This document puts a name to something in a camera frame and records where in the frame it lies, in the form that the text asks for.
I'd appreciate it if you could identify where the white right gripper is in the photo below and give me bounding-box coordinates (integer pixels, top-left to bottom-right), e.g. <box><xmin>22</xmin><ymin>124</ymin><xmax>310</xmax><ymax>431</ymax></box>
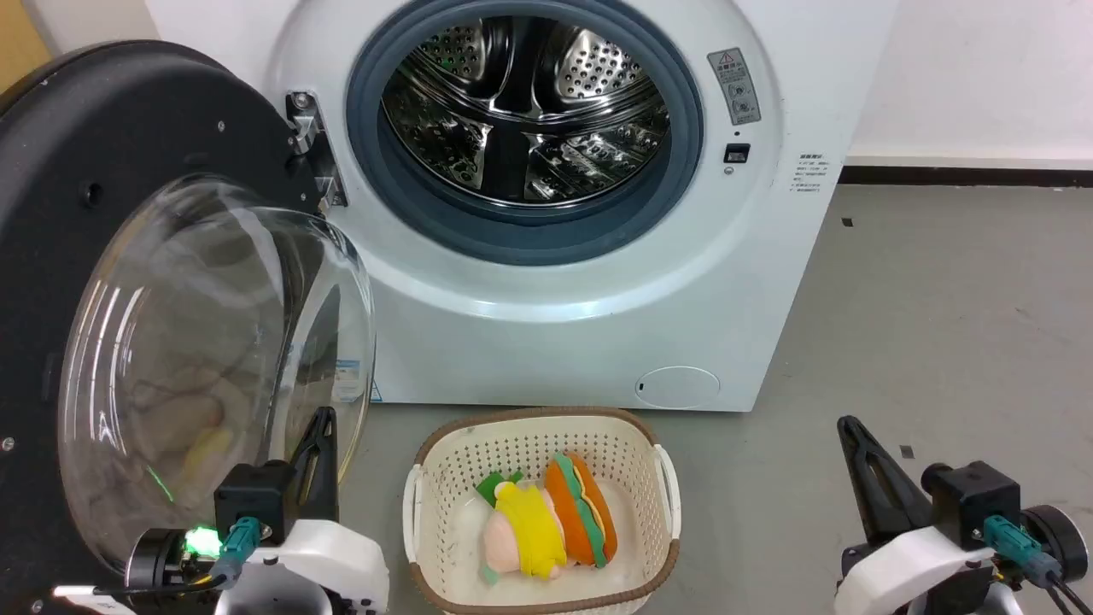
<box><xmin>834</xmin><ymin>415</ymin><xmax>997</xmax><ymax>615</ymax></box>

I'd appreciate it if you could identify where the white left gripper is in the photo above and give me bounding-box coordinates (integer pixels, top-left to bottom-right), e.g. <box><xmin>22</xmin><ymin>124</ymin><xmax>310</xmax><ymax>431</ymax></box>
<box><xmin>253</xmin><ymin>407</ymin><xmax>391</xmax><ymax>615</ymax></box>

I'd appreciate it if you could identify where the black washer door glass dome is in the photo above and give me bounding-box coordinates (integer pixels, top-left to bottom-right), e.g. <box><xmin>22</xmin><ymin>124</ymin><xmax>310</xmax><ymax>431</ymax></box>
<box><xmin>0</xmin><ymin>39</ymin><xmax>377</xmax><ymax>615</ymax></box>

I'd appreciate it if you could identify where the white front-load washing machine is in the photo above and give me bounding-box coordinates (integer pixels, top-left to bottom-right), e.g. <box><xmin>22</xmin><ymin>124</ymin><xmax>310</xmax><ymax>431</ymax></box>
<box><xmin>143</xmin><ymin>0</ymin><xmax>899</xmax><ymax>413</ymax></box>

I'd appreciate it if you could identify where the blue white energy label sticker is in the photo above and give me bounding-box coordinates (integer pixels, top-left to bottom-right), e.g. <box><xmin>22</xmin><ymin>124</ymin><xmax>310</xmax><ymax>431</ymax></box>
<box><xmin>331</xmin><ymin>359</ymin><xmax>370</xmax><ymax>404</ymax></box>

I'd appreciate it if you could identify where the white perforated laundry basket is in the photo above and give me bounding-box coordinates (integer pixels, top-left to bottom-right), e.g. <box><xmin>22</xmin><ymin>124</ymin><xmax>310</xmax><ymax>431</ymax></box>
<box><xmin>403</xmin><ymin>407</ymin><xmax>682</xmax><ymax>615</ymax></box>

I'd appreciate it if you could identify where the pink and yellow plush doll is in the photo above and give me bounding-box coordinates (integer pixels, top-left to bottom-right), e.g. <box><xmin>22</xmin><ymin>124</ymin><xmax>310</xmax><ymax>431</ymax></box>
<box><xmin>475</xmin><ymin>470</ymin><xmax>568</xmax><ymax>585</ymax></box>

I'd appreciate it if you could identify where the round white filter cover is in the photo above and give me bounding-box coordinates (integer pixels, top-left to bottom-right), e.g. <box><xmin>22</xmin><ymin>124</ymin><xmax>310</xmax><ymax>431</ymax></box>
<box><xmin>636</xmin><ymin>366</ymin><xmax>722</xmax><ymax>410</ymax></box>

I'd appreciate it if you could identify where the orange green hamburger plush toy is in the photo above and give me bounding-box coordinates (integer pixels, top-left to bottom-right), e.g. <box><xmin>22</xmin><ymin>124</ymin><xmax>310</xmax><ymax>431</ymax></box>
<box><xmin>544</xmin><ymin>452</ymin><xmax>618</xmax><ymax>570</ymax></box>

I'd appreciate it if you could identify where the dark baseboard strip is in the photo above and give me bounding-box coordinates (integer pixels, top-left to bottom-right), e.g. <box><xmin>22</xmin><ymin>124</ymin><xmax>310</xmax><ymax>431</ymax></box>
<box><xmin>839</xmin><ymin>166</ymin><xmax>1093</xmax><ymax>188</ymax></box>

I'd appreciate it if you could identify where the stainless steel washer drum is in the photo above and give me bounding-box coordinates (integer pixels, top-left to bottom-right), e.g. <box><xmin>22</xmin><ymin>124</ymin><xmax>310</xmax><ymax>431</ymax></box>
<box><xmin>380</xmin><ymin>15</ymin><xmax>672</xmax><ymax>207</ymax></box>

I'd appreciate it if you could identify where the grey warning label sticker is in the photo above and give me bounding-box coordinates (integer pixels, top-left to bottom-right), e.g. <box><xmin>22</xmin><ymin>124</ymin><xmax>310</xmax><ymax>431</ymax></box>
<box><xmin>707</xmin><ymin>47</ymin><xmax>763</xmax><ymax>126</ymax></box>

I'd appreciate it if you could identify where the tan wooden panel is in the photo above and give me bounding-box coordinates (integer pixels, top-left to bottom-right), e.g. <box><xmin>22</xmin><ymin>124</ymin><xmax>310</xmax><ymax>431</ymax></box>
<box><xmin>0</xmin><ymin>0</ymin><xmax>54</xmax><ymax>93</ymax></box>

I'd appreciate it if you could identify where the teal plug right gripper cable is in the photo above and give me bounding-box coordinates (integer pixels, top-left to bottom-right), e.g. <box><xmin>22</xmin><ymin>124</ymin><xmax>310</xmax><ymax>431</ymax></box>
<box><xmin>981</xmin><ymin>514</ymin><xmax>1093</xmax><ymax>615</ymax></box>

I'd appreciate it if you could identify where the metal door hinge bracket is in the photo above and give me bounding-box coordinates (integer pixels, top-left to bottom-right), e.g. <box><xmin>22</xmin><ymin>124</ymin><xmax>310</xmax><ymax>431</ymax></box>
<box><xmin>285</xmin><ymin>90</ymin><xmax>348</xmax><ymax>210</ymax></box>

